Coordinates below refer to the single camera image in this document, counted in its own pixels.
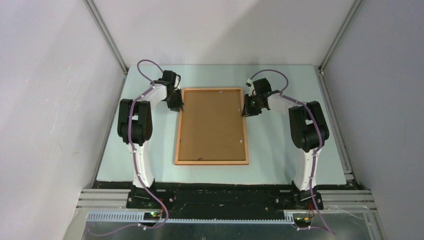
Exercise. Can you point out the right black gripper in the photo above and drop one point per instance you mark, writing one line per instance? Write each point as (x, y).
(247, 111)

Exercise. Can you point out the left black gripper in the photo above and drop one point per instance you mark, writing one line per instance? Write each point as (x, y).
(178, 104)

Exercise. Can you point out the brown backing board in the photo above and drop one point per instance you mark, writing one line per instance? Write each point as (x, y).
(212, 126)

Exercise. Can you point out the wooden picture frame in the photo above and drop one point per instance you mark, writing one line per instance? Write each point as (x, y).
(177, 149)

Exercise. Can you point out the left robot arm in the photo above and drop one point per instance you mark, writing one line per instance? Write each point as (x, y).
(135, 122)

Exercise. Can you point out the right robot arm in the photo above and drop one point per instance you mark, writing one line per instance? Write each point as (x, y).
(308, 127)

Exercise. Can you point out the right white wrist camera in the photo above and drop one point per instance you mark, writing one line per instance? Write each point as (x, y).
(252, 90)

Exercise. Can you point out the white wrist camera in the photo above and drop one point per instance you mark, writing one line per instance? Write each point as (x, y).
(252, 90)
(177, 82)

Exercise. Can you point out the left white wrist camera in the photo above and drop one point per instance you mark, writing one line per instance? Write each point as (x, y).
(177, 82)

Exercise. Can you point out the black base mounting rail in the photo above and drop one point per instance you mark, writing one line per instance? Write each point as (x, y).
(217, 201)

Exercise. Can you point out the grey cable duct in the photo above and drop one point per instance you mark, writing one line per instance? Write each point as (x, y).
(150, 217)

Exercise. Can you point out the left aluminium corner post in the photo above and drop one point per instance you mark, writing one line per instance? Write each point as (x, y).
(106, 34)

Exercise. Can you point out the aluminium corner post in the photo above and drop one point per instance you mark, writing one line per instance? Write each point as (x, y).
(340, 33)
(106, 34)

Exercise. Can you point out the right aluminium corner post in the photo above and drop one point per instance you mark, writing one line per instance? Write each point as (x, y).
(340, 33)

